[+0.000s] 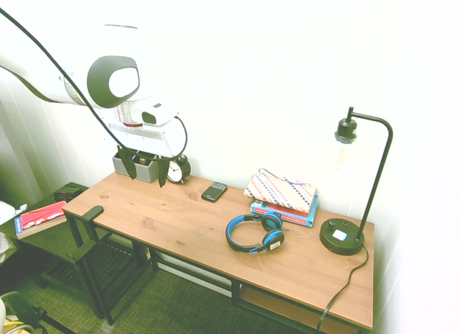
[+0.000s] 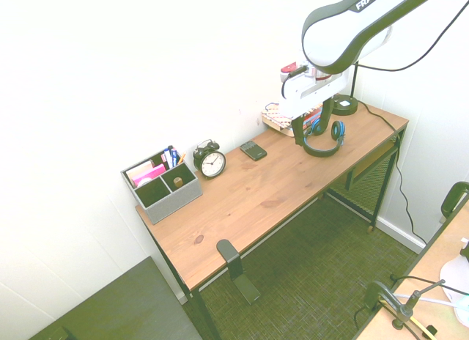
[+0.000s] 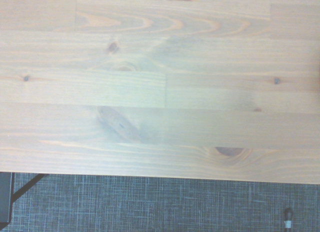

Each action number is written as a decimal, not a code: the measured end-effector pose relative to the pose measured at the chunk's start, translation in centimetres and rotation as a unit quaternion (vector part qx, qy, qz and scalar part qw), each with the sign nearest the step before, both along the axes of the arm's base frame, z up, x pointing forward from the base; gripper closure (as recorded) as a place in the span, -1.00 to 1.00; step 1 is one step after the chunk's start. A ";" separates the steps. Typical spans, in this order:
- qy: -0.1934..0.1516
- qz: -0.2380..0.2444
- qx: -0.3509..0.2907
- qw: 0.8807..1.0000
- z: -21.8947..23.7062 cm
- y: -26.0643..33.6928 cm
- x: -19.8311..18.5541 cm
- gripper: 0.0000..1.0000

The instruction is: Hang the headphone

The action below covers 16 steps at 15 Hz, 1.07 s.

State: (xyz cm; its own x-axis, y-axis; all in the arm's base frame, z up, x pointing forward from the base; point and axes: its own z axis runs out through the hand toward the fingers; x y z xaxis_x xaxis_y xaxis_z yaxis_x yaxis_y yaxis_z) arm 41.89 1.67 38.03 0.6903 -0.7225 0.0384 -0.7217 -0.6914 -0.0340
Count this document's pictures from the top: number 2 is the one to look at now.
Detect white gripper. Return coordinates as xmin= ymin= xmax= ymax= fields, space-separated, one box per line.
xmin=278 ymin=71 xmax=348 ymax=148

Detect black and blue headphone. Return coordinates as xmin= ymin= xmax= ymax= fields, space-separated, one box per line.
xmin=302 ymin=118 xmax=347 ymax=158

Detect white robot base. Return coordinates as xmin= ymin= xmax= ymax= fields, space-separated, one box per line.
xmin=439 ymin=237 xmax=469 ymax=321

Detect black headphone hanger clamp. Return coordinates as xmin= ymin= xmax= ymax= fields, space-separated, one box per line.
xmin=215 ymin=239 xmax=262 ymax=306

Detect red book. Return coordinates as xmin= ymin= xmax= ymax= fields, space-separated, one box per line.
xmin=300 ymin=104 xmax=325 ymax=128

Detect patterned book stack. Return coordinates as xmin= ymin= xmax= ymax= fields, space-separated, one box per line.
xmin=261 ymin=102 xmax=295 ymax=138

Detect black calculator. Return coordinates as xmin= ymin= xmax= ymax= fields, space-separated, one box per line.
xmin=240 ymin=140 xmax=267 ymax=162

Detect black mesh desk shelf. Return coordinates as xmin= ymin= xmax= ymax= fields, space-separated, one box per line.
xmin=327 ymin=141 xmax=399 ymax=224

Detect black twin-bell alarm clock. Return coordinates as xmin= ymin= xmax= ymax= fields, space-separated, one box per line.
xmin=193 ymin=138 xmax=227 ymax=180

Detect blue and white markers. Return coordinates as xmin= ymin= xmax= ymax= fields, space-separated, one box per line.
xmin=162 ymin=145 xmax=181 ymax=169

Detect black table clamp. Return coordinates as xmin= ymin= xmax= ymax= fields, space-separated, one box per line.
xmin=438 ymin=181 xmax=469 ymax=224

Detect grey desk organizer box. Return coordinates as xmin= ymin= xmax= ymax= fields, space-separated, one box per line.
xmin=120 ymin=149 xmax=204 ymax=225

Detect pink sticky note pad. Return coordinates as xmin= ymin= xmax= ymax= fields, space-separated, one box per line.
xmin=131 ymin=163 xmax=167 ymax=188

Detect beige notepad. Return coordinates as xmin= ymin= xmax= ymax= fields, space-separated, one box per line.
xmin=125 ymin=160 xmax=154 ymax=180

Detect black C-clamp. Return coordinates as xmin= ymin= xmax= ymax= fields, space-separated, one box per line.
xmin=364 ymin=280 xmax=396 ymax=316

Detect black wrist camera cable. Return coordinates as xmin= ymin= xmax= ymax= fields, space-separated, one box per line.
xmin=281 ymin=69 xmax=307 ymax=100

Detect black lamp power cable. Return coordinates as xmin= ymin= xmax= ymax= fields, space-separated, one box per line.
xmin=357 ymin=100 xmax=428 ymax=245

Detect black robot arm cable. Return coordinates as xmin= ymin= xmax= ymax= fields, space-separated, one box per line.
xmin=354 ymin=0 xmax=469 ymax=73

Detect black cable on table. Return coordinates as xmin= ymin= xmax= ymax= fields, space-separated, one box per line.
xmin=389 ymin=273 xmax=469 ymax=296

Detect grey camera stand arm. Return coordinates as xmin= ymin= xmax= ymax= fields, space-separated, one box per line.
xmin=391 ymin=279 xmax=446 ymax=332

